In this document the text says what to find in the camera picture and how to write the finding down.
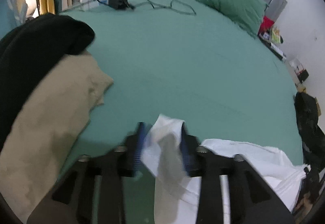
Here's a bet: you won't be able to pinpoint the small red pillow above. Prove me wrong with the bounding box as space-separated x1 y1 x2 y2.
259 16 275 34

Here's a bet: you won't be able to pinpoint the black cloth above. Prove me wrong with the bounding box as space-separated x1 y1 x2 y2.
0 13 95 151

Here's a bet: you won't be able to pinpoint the pile of papers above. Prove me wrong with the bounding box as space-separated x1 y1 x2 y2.
258 31 287 61

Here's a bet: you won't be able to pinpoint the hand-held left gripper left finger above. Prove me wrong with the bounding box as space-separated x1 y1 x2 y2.
27 122 147 224

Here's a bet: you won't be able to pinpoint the beige pants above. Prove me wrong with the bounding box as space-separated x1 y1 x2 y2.
0 51 114 223

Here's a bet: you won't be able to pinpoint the green snack bag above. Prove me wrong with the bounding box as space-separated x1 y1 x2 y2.
272 26 283 44

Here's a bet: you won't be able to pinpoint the black charger with cable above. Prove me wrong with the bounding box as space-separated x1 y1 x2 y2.
88 0 196 16

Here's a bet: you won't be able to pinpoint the blue printed cloth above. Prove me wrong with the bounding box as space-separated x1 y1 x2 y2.
0 0 28 39

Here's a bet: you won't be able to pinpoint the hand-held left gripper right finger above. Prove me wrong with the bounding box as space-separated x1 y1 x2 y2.
180 124 296 224

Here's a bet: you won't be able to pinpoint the black crumpled jacket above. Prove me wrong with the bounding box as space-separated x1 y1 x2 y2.
295 92 325 163

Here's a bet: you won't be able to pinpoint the white hooded jacket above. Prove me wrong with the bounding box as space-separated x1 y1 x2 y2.
141 114 311 224

